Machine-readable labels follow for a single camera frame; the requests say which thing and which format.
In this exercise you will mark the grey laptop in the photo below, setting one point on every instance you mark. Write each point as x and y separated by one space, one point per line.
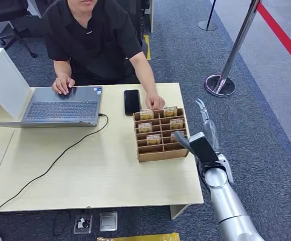
65 108

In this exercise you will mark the dark stanchion post with base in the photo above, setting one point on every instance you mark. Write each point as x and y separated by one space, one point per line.
207 25

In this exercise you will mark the yellow floor tape strip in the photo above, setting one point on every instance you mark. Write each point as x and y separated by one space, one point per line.
147 48

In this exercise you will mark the person's right forearm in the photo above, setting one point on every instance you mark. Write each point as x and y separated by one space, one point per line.
62 68

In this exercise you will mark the person's left hand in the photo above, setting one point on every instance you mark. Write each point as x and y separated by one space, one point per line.
155 101

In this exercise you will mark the white partition panel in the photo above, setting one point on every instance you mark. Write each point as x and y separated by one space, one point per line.
150 15

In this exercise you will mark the gold printed card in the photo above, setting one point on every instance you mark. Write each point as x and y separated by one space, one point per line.
170 111
173 137
146 114
153 139
176 123
145 127

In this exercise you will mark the silver floor socket cover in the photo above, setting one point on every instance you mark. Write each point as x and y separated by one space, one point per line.
108 221

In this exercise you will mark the red barrier belt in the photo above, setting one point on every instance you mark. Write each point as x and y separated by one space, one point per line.
283 37

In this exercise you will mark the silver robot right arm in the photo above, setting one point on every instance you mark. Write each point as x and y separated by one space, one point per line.
225 199

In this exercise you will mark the person's right hand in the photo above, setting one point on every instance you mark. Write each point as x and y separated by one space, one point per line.
63 85

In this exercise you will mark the black chair behind person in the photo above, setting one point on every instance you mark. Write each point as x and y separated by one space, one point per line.
135 16

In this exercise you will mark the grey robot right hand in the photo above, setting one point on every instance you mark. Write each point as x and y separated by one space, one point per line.
210 131

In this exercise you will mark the pale wooden table leg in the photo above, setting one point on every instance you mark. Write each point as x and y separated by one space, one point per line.
176 211

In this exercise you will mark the black office chair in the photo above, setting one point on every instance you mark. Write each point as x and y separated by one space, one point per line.
8 10

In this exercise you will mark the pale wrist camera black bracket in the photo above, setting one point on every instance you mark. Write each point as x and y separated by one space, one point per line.
203 148

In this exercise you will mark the open floor socket box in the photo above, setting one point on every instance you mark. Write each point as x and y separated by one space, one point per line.
82 223

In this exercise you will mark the brown cardboard card organizer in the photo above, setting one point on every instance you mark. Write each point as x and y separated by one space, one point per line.
157 154

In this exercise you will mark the chrome stanchion post with base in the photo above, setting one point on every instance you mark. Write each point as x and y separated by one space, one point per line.
236 46

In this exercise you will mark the person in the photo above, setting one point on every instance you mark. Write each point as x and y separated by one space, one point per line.
95 43

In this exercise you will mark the black smartphone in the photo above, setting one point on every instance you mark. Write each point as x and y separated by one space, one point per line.
132 102

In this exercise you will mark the white cabinet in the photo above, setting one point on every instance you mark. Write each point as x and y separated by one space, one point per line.
4 83

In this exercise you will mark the person's left forearm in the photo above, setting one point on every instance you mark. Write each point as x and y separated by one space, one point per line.
145 73

